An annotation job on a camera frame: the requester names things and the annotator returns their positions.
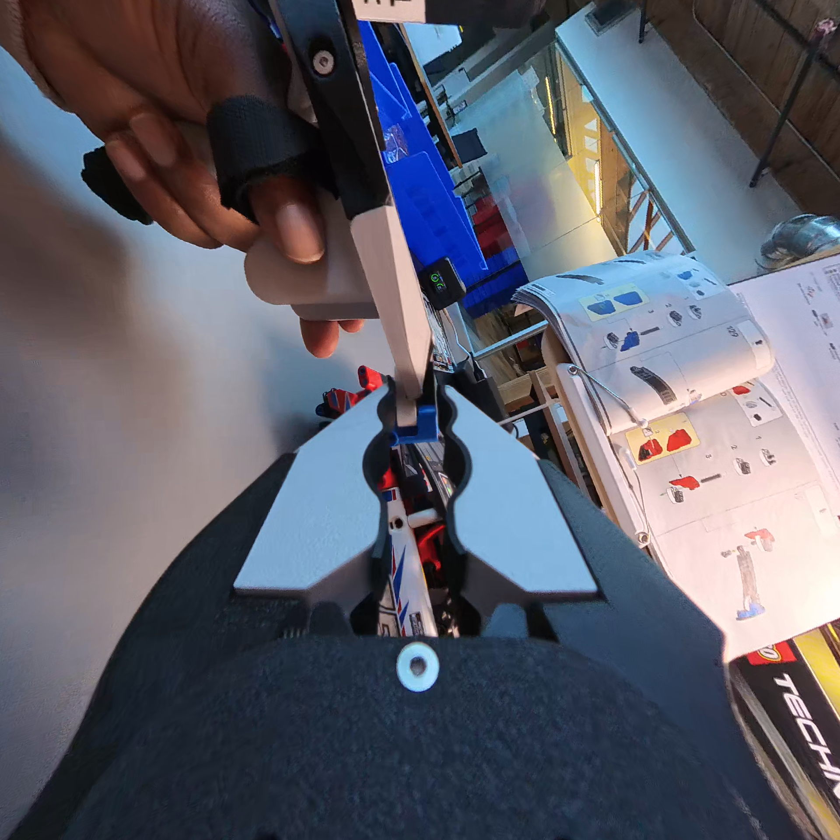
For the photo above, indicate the person's left hand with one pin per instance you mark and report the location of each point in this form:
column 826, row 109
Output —
column 131, row 65

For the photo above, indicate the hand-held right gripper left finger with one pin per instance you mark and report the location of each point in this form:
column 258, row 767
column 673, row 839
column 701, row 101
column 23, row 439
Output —
column 315, row 525

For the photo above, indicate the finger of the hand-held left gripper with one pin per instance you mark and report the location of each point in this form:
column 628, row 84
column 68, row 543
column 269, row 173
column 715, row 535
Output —
column 394, row 295

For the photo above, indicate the large blue storage bin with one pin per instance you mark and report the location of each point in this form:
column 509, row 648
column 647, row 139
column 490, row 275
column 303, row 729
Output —
column 433, row 203

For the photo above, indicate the black lego set box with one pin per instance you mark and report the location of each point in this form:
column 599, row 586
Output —
column 787, row 722

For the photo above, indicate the black office chair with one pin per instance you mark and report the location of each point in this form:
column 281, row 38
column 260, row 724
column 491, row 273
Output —
column 469, row 145

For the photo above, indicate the lego sticker sheet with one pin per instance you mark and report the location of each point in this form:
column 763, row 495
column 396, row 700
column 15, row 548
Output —
column 439, row 341

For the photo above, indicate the blue lego panel piece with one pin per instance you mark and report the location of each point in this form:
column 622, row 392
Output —
column 426, row 423

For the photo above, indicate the black charger with green display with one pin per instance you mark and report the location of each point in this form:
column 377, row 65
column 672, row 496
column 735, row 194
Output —
column 443, row 283

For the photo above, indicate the lego race car model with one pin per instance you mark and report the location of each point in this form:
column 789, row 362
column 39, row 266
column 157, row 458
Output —
column 403, row 558

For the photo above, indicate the metal air duct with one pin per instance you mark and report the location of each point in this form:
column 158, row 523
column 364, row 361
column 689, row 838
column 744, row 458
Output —
column 800, row 239

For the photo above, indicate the printed instruction sheet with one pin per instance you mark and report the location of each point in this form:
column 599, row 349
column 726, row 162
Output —
column 807, row 328

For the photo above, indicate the lego instruction booklet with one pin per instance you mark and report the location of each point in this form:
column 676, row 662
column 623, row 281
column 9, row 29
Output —
column 689, row 341

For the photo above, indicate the white lego liftarm piece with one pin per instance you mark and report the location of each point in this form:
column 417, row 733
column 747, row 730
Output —
column 405, row 413

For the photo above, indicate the black power adapter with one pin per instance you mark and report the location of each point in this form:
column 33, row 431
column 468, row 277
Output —
column 479, row 390

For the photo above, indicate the white book stand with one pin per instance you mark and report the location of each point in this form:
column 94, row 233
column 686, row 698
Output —
column 590, row 426

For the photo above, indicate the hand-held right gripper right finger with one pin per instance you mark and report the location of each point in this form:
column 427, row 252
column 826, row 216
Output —
column 518, row 525

